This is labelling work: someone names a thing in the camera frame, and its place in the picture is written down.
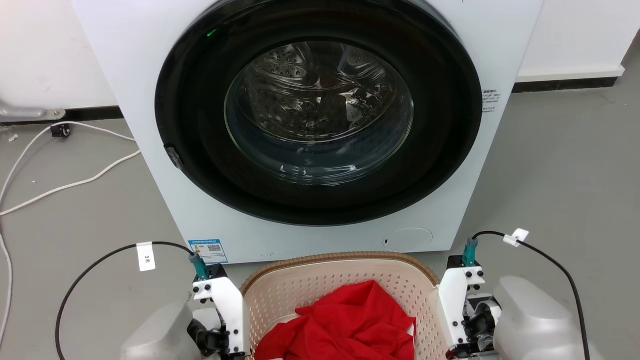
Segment steel washer drum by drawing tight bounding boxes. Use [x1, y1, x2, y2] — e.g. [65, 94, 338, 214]
[225, 41, 415, 186]

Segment white floor cable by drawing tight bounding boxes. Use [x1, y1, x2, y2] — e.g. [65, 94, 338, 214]
[0, 121, 142, 347]

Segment round white filter cover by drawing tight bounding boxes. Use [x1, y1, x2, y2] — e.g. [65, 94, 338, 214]
[383, 228, 434, 252]

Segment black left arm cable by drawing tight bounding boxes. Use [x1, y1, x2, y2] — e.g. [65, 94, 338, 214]
[55, 241, 197, 360]

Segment white front-load washing machine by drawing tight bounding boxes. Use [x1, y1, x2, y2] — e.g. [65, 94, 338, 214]
[70, 0, 546, 265]

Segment short white cable tag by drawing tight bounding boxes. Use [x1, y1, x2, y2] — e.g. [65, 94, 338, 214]
[503, 228, 530, 248]

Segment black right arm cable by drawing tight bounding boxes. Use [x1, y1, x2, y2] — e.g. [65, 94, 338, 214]
[472, 230, 592, 360]

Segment grey metal pipe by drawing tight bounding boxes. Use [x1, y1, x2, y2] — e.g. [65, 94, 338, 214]
[0, 102, 67, 124]

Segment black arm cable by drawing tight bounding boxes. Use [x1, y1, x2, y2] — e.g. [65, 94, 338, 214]
[55, 241, 197, 360]
[472, 230, 592, 360]

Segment teal left cable connector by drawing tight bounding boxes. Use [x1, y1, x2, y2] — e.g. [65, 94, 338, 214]
[189, 253, 213, 281]

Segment blue energy label sticker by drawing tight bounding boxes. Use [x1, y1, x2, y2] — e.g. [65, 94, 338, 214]
[188, 239, 229, 266]

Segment beige perforated laundry basket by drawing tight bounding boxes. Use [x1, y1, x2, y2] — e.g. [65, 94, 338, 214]
[240, 251, 451, 360]

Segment white text sticker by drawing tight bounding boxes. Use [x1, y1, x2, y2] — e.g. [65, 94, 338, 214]
[481, 89, 501, 114]

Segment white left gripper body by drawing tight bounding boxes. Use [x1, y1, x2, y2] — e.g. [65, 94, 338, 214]
[188, 276, 251, 360]

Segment long white cable tag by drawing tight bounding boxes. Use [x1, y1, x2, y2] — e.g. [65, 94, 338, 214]
[136, 242, 157, 272]

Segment black round washer door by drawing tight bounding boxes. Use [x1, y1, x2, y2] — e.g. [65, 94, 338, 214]
[154, 0, 484, 227]

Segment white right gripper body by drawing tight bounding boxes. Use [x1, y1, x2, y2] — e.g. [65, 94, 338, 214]
[437, 266, 502, 360]

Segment red garment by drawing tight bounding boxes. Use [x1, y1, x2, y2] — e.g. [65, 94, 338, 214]
[254, 280, 417, 360]

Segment teal cable connector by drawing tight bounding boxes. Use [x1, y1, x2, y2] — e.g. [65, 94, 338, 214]
[189, 253, 213, 281]
[462, 238, 480, 267]

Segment teal right cable connector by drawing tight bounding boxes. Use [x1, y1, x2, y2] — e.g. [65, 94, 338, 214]
[462, 238, 480, 267]

